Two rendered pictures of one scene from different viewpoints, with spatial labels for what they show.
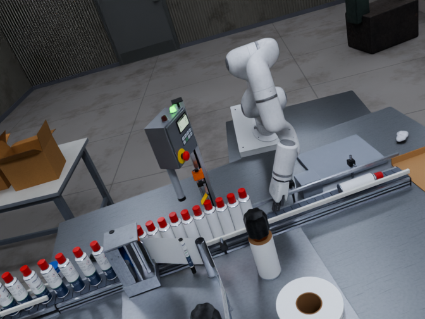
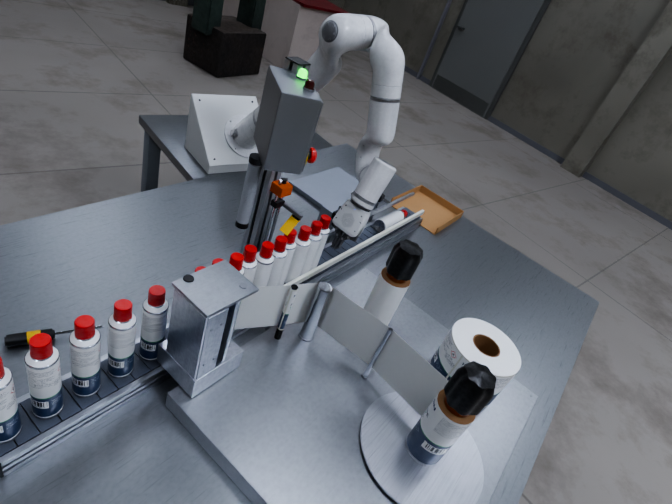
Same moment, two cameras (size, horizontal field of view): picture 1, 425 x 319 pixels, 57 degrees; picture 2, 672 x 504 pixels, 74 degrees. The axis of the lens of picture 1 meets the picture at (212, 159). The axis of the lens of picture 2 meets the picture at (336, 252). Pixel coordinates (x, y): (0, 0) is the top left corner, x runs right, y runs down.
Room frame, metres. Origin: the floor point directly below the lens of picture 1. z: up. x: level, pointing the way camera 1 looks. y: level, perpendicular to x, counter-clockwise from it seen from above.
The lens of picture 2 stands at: (0.73, 0.91, 1.79)
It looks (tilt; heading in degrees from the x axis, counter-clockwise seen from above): 35 degrees down; 299
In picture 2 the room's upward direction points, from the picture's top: 21 degrees clockwise
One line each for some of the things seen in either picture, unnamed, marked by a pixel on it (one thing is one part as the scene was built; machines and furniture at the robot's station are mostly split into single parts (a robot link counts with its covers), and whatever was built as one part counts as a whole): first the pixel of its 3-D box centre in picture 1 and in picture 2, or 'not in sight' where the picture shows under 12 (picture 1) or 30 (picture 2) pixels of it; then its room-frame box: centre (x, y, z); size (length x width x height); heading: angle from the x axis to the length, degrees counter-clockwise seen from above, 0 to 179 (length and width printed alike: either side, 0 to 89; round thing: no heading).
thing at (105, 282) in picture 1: (234, 235); (289, 282); (1.34, 0.01, 0.86); 1.65 x 0.08 x 0.04; 93
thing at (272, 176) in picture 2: (200, 168); (268, 179); (1.48, 0.06, 1.16); 0.04 x 0.04 x 0.67; 3
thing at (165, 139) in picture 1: (172, 137); (286, 120); (1.42, 0.12, 1.38); 0.17 x 0.10 x 0.19; 148
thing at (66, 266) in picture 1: (69, 272); (44, 376); (1.31, 0.73, 0.98); 0.05 x 0.05 x 0.20
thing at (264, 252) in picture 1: (262, 243); (390, 286); (1.07, -0.08, 1.03); 0.09 x 0.09 x 0.30
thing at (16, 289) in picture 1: (18, 290); not in sight; (1.29, 0.95, 0.98); 0.05 x 0.05 x 0.20
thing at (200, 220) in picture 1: (202, 225); (273, 267); (1.33, 0.13, 0.98); 0.05 x 0.05 x 0.20
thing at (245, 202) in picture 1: (246, 208); (316, 243); (1.35, -0.08, 0.98); 0.05 x 0.05 x 0.20
